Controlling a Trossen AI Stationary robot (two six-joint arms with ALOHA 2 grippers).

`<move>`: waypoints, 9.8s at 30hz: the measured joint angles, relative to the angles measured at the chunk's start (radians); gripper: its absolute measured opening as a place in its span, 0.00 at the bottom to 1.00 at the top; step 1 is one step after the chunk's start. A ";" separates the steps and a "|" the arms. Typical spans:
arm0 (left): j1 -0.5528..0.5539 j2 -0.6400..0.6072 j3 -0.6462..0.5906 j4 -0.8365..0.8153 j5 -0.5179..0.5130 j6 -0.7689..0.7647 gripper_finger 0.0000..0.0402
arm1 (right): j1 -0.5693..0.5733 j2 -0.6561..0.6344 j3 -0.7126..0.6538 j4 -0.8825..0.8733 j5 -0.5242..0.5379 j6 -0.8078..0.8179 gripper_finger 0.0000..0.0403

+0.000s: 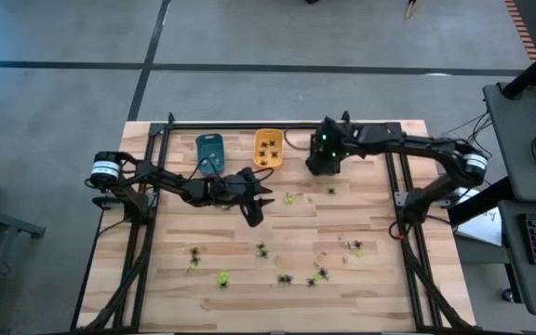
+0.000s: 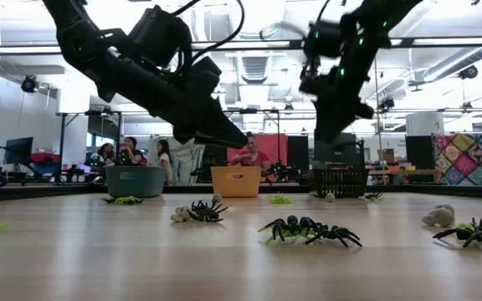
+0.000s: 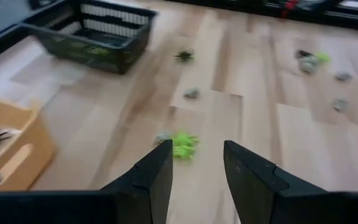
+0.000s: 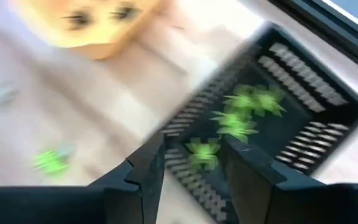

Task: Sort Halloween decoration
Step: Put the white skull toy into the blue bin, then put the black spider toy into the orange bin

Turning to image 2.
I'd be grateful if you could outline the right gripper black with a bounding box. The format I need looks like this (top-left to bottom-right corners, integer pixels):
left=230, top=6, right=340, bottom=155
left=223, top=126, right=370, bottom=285
left=299, top=41, right=392, bottom=144

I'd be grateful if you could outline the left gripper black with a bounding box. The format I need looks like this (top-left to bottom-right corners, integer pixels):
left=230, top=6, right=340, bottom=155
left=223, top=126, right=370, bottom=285
left=94, top=54, right=249, bottom=148

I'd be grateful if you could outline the black backdrop panel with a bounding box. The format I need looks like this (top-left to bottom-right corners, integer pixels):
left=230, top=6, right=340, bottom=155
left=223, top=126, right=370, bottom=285
left=287, top=135, right=310, bottom=176
left=202, top=144, right=228, bottom=184

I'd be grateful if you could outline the large black computer monitor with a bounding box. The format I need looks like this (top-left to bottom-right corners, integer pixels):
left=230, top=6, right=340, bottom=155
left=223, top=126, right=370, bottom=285
left=313, top=129, right=358, bottom=165

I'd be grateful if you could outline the white green patterned cloth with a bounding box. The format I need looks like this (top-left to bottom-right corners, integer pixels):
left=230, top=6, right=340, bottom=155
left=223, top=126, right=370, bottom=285
left=147, top=134, right=208, bottom=186

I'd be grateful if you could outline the thin vertical pole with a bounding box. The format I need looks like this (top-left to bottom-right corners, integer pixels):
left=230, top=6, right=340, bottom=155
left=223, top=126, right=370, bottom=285
left=372, top=58, right=387, bottom=185

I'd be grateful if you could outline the person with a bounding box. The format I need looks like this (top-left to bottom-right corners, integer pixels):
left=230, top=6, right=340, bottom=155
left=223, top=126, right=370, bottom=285
left=118, top=135, right=148, bottom=166
left=156, top=138, right=174, bottom=186
left=96, top=141, right=116, bottom=166
left=230, top=131, right=272, bottom=171

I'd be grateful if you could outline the brown cardboard box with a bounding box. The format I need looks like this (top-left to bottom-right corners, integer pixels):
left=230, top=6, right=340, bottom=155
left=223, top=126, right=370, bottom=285
left=377, top=148, right=396, bottom=164

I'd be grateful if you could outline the yellow plastic bin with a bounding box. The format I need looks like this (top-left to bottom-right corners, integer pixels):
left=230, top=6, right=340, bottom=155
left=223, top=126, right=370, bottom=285
left=210, top=166, right=262, bottom=199

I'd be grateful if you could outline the black slotted plastic basket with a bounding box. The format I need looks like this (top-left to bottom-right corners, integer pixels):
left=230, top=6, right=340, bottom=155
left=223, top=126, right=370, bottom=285
left=310, top=166, right=369, bottom=200

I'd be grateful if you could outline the red cloth backdrop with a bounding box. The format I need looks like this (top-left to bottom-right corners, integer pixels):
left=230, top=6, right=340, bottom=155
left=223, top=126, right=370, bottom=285
left=226, top=133, right=289, bottom=168

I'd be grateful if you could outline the black upright panel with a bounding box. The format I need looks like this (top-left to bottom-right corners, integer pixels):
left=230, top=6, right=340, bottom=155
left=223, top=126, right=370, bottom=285
left=404, top=135, right=436, bottom=171

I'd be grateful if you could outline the white round column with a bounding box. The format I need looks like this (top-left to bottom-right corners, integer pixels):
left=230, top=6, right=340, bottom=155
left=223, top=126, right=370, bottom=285
left=405, top=87, right=446, bottom=137

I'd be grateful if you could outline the teal plastic bin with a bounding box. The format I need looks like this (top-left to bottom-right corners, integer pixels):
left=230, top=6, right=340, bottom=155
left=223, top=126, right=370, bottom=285
left=105, top=166, right=168, bottom=199

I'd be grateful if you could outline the black overhead light bar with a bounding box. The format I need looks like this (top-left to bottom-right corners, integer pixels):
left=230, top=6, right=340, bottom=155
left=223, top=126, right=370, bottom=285
left=0, top=36, right=482, bottom=54

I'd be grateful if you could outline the colourful patchwork quilt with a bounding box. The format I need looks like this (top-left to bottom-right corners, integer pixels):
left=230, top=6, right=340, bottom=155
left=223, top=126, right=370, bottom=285
left=432, top=131, right=482, bottom=187

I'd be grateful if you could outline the small black computer monitor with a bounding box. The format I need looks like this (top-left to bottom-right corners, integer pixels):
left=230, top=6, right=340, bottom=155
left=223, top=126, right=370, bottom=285
left=4, top=136, right=35, bottom=166

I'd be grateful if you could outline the black hanging camera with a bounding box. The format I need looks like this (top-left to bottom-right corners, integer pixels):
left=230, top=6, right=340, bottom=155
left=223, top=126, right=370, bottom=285
left=20, top=74, right=40, bottom=94
left=377, top=96, right=396, bottom=113
left=458, top=64, right=479, bottom=80

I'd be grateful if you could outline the silver ribbed ceiling duct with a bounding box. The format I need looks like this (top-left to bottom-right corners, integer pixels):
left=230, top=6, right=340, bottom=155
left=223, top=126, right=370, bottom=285
left=227, top=0, right=287, bottom=130

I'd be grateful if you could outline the black wall screen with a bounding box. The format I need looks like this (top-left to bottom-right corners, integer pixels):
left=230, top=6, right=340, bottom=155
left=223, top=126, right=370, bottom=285
left=88, top=113, right=121, bottom=139

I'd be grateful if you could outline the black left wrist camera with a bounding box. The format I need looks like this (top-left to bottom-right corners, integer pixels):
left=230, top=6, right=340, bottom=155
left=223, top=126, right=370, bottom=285
left=128, top=4, right=192, bottom=68

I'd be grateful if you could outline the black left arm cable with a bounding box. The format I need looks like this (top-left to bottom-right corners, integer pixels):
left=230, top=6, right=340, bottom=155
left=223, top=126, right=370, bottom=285
left=169, top=0, right=246, bottom=66

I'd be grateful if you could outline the grey round ceiling duct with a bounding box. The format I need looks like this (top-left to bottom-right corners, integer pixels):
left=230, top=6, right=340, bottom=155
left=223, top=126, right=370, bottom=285
left=423, top=45, right=482, bottom=83

